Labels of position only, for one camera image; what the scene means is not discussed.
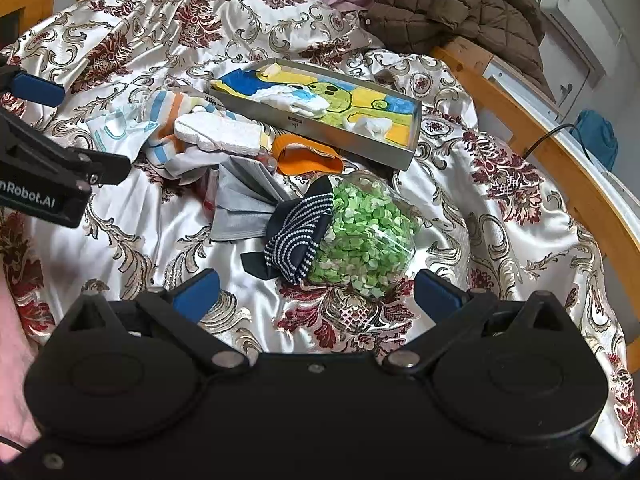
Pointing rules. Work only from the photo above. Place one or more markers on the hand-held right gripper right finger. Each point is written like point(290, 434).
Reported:
point(440, 292)

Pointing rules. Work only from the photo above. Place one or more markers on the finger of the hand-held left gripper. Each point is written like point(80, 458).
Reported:
point(37, 89)
point(95, 167)

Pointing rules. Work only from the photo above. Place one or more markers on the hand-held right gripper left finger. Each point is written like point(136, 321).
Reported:
point(197, 291)

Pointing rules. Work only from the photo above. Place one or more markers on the grey white socks bundle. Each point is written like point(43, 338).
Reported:
point(115, 129)

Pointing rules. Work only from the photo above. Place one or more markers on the striped towel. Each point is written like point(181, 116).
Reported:
point(167, 110)

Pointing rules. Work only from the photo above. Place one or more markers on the grey cloth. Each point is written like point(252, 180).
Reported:
point(245, 200)

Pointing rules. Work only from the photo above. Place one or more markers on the dark dotted cloth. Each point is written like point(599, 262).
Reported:
point(295, 230)

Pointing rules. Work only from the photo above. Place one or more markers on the white sponge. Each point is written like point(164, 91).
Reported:
point(220, 134)

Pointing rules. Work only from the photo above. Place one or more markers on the grey metal tray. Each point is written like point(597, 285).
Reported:
point(320, 136)

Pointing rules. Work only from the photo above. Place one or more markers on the person's left forearm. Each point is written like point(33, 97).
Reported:
point(15, 360)

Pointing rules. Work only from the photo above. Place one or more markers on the floral satin blanket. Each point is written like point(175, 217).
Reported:
point(150, 225)

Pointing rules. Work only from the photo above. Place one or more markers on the glass jar of green beads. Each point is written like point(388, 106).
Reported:
point(372, 232)

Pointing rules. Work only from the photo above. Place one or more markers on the orange silicone cup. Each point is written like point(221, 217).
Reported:
point(306, 161)

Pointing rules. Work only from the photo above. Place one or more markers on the small white cloth piece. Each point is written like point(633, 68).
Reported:
point(370, 126)

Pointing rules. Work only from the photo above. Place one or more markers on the cartoon printed cloth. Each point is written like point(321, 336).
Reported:
point(387, 105)

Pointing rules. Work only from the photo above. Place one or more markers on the white and blue diaper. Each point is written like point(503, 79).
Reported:
point(295, 99)

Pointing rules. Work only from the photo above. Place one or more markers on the blue bag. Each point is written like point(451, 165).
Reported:
point(595, 137)

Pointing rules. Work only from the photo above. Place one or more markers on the white panel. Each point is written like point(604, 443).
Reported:
point(510, 82)

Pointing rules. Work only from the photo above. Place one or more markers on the brown quilted jacket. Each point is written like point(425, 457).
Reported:
point(435, 5)

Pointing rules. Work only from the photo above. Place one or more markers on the wooden bed frame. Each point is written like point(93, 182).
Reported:
point(550, 145)

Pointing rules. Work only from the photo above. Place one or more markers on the white wall unit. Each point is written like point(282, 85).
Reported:
point(580, 25)

